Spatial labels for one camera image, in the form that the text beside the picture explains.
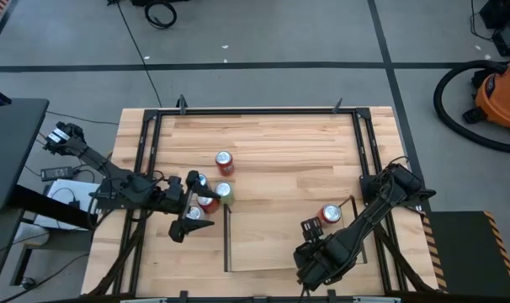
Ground white and pink Spindrift can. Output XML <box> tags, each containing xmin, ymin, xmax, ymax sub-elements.
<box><xmin>186</xmin><ymin>205</ymin><xmax>206</xmax><ymax>221</ymax></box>

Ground black power adapter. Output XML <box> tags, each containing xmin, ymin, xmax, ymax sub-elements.
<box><xmin>40</xmin><ymin>166</ymin><xmax>75</xmax><ymax>183</ymax></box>

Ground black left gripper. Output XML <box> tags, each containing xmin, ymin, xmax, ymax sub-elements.
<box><xmin>164</xmin><ymin>169</ymin><xmax>221</xmax><ymax>244</ymax></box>

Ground black equipment case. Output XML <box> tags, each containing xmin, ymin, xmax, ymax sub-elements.
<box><xmin>478</xmin><ymin>0</ymin><xmax>510</xmax><ymax>58</ymax></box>

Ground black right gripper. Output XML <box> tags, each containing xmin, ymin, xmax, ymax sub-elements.
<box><xmin>294</xmin><ymin>215</ymin><xmax>353</xmax><ymax>292</ymax></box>

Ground long black floor cable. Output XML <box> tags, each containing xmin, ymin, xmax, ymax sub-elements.
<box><xmin>114</xmin><ymin>0</ymin><xmax>163</xmax><ymax>109</ymax></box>

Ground red Fanta strawberry can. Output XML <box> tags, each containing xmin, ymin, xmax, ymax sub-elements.
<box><xmin>316</xmin><ymin>203</ymin><xmax>343</xmax><ymax>226</ymax></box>

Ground white box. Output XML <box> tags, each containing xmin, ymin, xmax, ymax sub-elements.
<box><xmin>33</xmin><ymin>178</ymin><xmax>101</xmax><ymax>231</ymax></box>

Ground red Coca-Cola can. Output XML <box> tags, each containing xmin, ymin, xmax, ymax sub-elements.
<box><xmin>196</xmin><ymin>195</ymin><xmax>220</xmax><ymax>215</ymax></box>

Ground black hazard-striped platform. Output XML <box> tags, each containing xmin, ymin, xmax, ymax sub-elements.
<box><xmin>421</xmin><ymin>210</ymin><xmax>510</xmax><ymax>300</ymax></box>

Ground orange shop vacuum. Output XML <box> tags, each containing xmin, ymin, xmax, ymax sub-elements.
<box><xmin>432</xmin><ymin>59</ymin><xmax>510</xmax><ymax>155</ymax></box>
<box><xmin>463</xmin><ymin>53</ymin><xmax>510</xmax><ymax>144</ymax></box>

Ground black aluminium table frame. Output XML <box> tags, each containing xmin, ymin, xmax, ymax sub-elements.
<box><xmin>84</xmin><ymin>107</ymin><xmax>441</xmax><ymax>303</ymax></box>

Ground black desk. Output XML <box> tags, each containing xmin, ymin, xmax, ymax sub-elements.
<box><xmin>0</xmin><ymin>97</ymin><xmax>50</xmax><ymax>214</ymax></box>

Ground red soda can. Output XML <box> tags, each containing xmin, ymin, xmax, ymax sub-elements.
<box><xmin>215</xmin><ymin>150</ymin><xmax>236</xmax><ymax>178</ymax></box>

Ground pale green soda can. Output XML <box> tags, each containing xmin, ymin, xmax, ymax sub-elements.
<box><xmin>214</xmin><ymin>181</ymin><xmax>236</xmax><ymax>206</ymax></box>

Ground coiled black cable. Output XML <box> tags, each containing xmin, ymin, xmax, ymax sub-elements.
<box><xmin>143</xmin><ymin>1</ymin><xmax>178</xmax><ymax>31</ymax></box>

